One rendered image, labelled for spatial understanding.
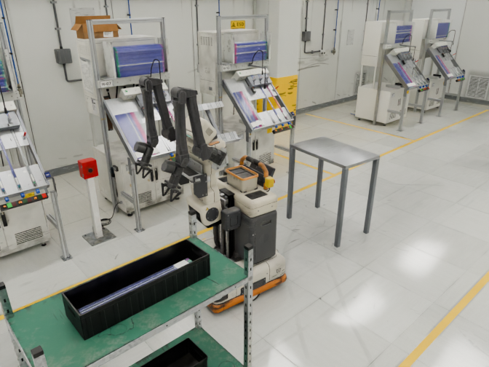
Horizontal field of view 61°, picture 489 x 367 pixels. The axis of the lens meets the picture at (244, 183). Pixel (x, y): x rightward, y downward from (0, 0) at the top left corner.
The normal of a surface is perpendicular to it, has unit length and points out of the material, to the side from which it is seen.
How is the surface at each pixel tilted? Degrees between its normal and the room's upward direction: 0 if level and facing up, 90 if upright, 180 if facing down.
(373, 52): 90
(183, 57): 90
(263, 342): 0
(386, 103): 90
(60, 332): 0
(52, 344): 0
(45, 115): 90
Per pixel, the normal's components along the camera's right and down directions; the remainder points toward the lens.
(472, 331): 0.00, -0.91
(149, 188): 0.67, 0.30
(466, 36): -0.74, 0.27
